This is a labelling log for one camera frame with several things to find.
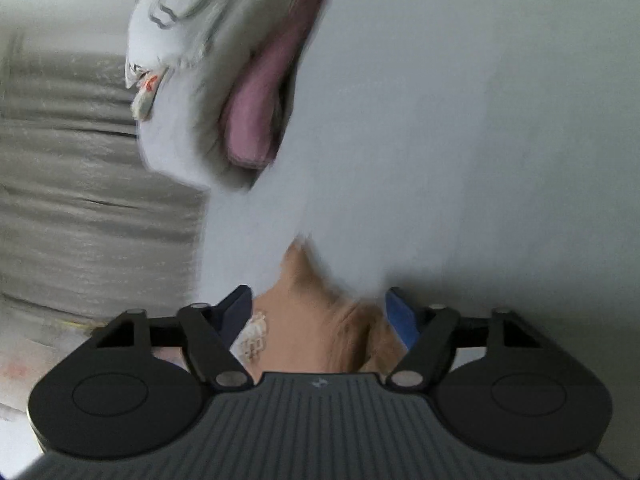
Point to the grey star-print curtain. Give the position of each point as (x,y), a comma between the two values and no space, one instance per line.
(75,185)

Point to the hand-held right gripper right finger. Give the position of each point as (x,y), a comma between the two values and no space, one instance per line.
(402,320)

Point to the pink pillow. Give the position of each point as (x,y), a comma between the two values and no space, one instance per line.
(260,110)

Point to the white printed pillow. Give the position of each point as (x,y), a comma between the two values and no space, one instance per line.
(160,35)

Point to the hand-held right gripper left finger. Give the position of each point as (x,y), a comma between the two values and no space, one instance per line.
(235,310)

